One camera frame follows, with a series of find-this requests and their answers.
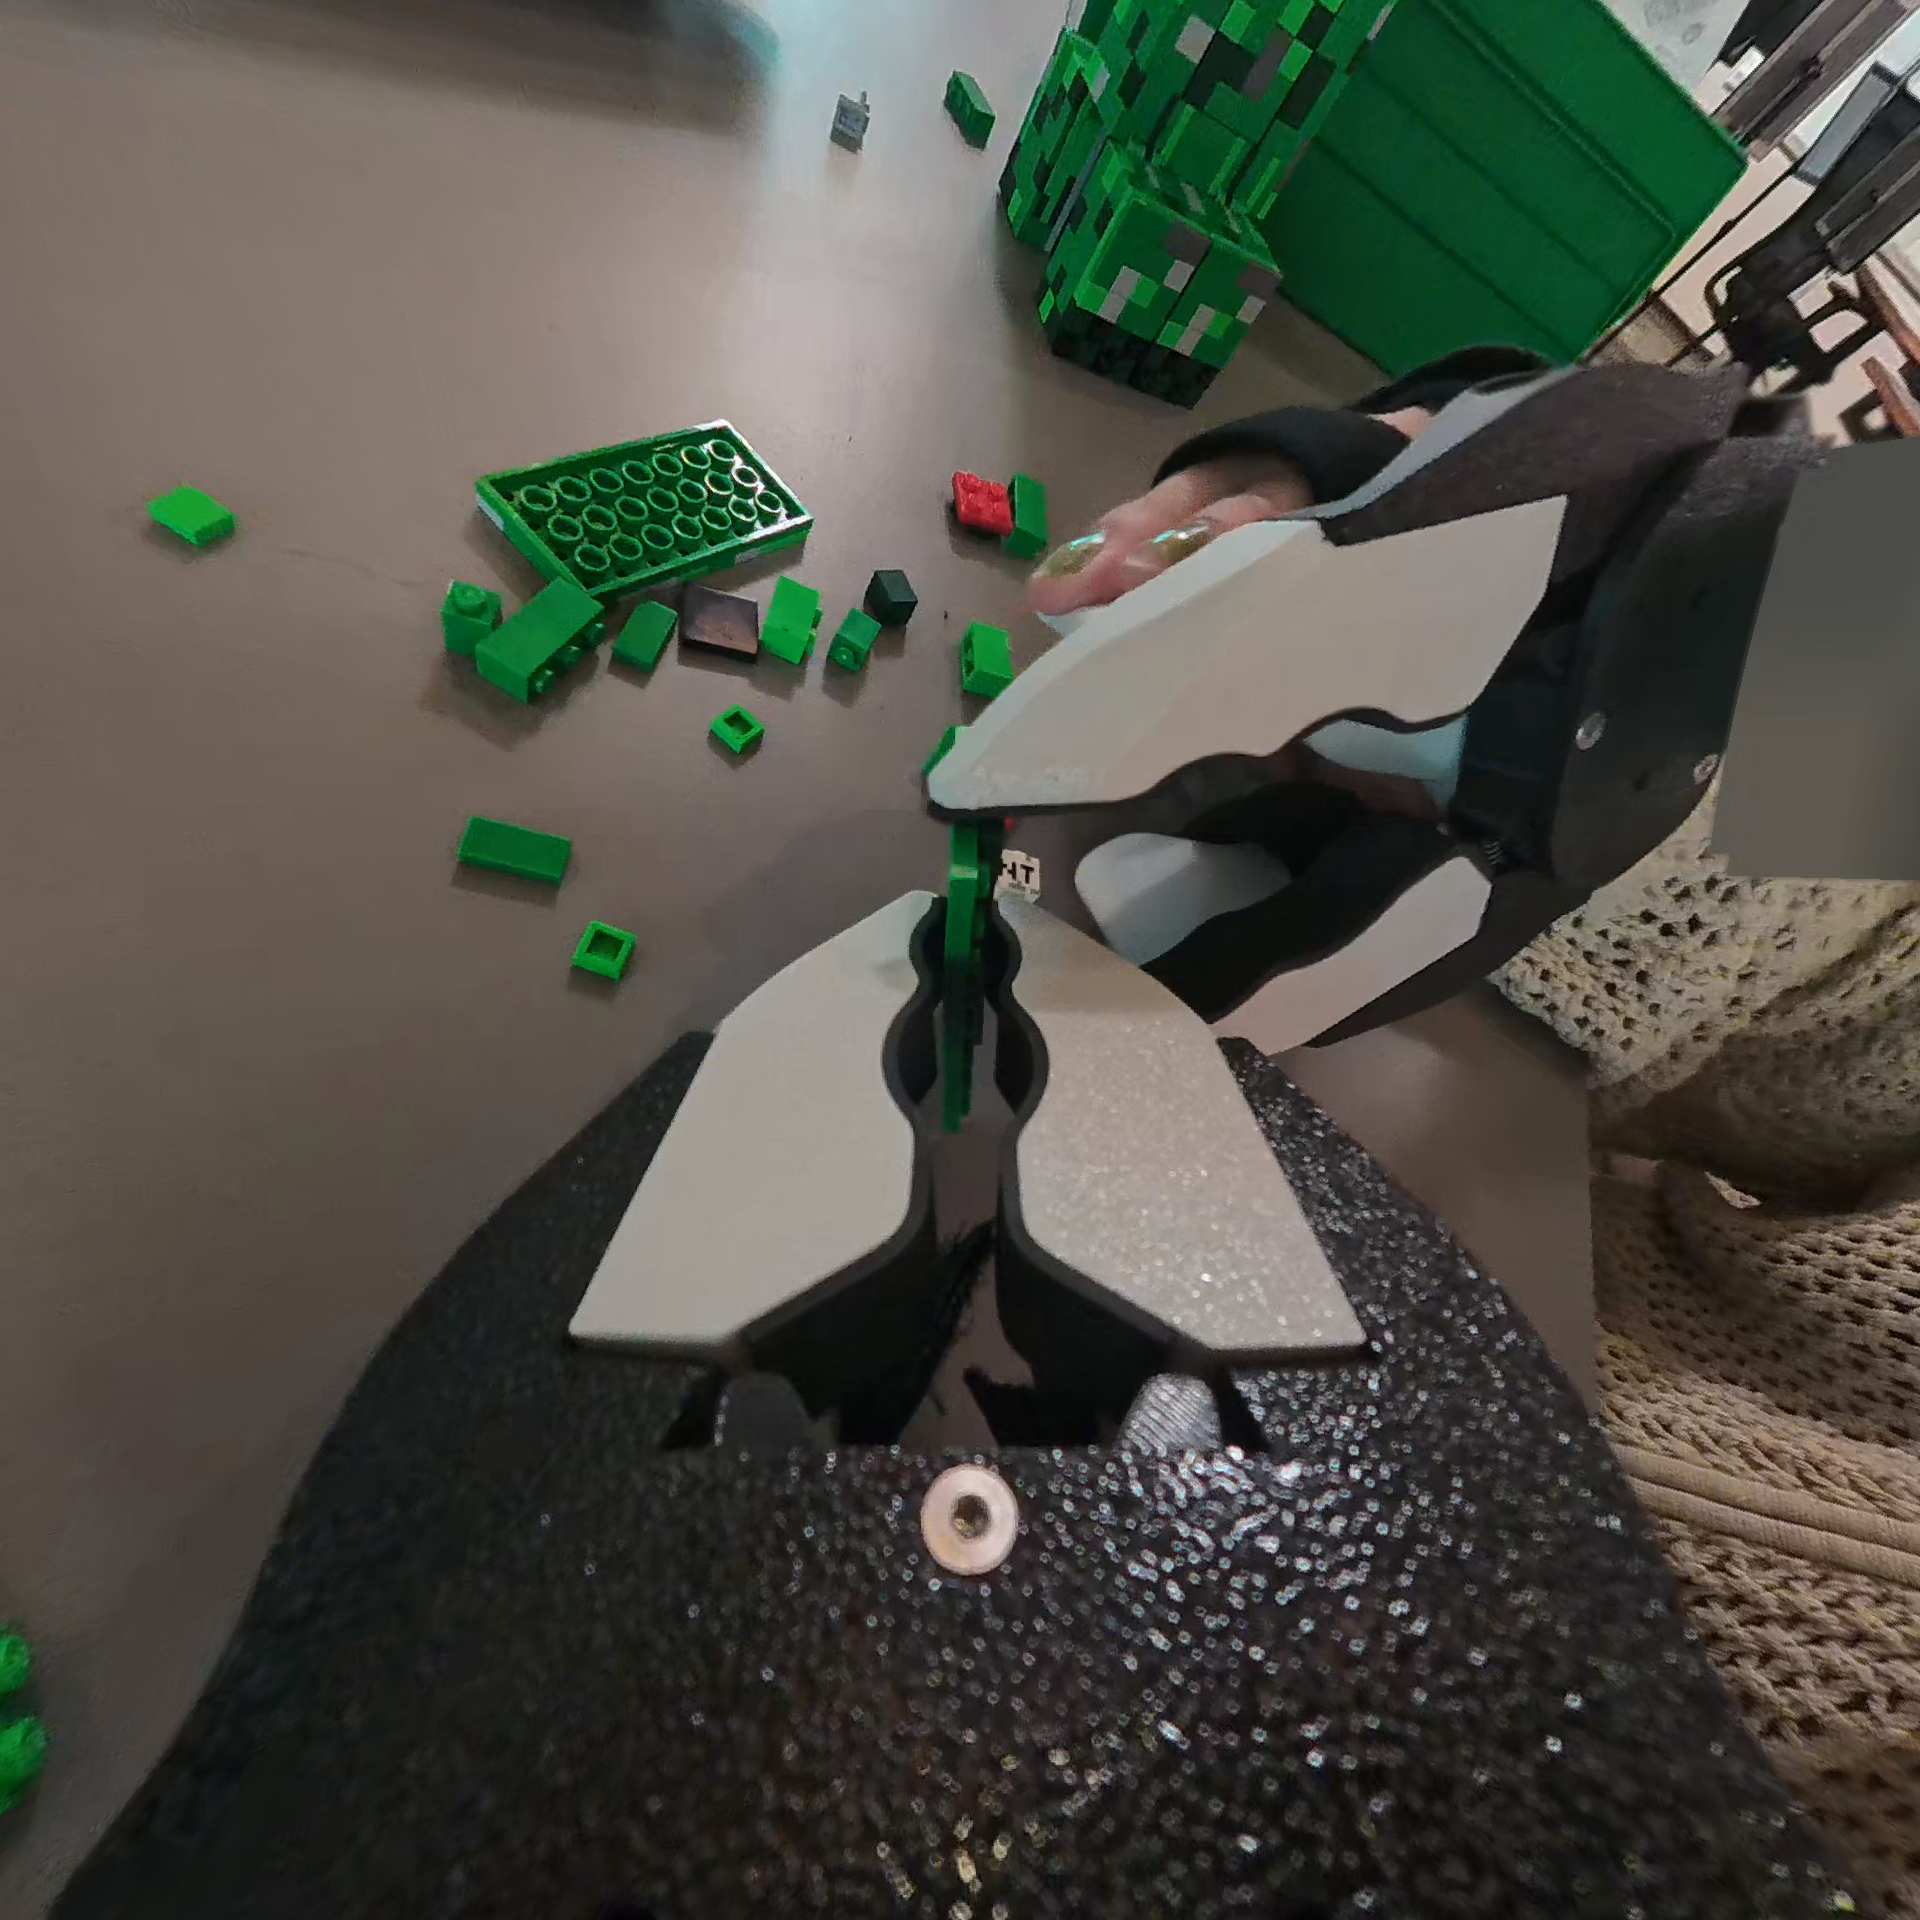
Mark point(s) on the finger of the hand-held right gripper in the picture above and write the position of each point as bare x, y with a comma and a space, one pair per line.
1382, 961
1201, 660

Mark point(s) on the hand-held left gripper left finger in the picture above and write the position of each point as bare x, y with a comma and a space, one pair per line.
781, 1170

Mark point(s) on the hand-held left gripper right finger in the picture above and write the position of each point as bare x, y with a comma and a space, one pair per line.
1156, 1185

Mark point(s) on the white printed lego tile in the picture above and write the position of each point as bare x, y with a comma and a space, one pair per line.
1021, 874

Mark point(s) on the green tiled lego plate assembly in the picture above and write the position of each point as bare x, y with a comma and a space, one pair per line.
964, 930

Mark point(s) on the small green lego pieces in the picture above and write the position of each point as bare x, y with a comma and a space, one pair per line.
548, 638

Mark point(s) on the person's right forearm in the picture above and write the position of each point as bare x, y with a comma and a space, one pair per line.
1725, 990

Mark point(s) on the red lego plate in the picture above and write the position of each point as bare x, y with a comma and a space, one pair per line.
978, 499

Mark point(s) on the built green creeper lego model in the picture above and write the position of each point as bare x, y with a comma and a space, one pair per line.
1172, 195

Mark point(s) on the dark brown lego tile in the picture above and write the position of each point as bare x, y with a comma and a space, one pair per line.
720, 620

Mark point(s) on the large bare green lego plate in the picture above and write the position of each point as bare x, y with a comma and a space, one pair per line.
645, 504

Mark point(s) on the small grey lego piece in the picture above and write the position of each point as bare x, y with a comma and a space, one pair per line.
852, 120

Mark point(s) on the person's right hand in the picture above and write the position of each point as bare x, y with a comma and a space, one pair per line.
1184, 518

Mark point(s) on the green plastic bin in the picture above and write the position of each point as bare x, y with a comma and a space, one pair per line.
1500, 182

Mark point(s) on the person's cream knit sweater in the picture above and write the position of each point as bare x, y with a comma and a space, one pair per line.
1786, 1500

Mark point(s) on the green lego wall panel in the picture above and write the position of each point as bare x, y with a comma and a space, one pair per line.
18, 1723

